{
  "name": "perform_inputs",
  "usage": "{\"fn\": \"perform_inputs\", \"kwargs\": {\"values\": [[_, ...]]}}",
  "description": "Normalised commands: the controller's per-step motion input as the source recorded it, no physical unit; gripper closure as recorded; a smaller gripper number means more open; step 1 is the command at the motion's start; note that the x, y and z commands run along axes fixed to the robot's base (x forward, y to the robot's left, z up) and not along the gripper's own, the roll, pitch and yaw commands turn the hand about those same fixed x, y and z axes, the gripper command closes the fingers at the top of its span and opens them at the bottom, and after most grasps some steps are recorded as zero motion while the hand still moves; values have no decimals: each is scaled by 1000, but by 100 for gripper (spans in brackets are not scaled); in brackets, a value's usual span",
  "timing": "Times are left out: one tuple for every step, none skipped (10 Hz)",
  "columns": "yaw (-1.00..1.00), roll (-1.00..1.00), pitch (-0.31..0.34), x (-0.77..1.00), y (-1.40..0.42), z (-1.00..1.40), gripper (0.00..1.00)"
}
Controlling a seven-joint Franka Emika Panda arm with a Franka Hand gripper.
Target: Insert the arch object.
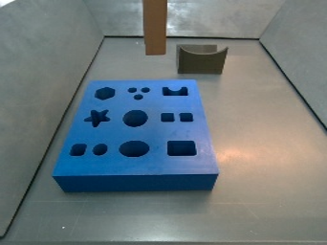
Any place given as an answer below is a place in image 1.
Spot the brown arch block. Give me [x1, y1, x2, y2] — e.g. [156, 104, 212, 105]
[143, 0, 167, 56]

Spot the blue shape sorter board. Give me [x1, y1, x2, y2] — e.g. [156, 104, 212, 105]
[52, 79, 219, 192]

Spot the dark olive arch holder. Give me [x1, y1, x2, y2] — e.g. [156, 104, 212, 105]
[176, 44, 228, 75]

